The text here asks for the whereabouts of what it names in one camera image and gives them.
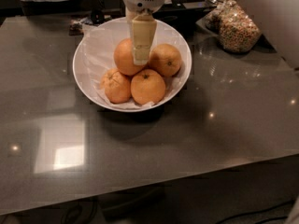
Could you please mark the white paper bowl liner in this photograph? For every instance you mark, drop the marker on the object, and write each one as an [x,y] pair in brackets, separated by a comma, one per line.
[96,56]

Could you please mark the orange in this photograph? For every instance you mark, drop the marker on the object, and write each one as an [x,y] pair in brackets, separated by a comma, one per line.
[116,86]
[124,59]
[147,86]
[165,59]

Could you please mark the glass jar of cereal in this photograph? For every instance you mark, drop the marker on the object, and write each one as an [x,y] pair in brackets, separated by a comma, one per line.
[237,32]

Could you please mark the white ceramic bowl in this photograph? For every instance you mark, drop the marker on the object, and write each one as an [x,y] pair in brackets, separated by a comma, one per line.
[93,47]

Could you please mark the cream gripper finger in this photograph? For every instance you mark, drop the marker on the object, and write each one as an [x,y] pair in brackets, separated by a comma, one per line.
[143,31]

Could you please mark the black device on table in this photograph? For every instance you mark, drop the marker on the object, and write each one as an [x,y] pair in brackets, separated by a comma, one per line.
[177,13]

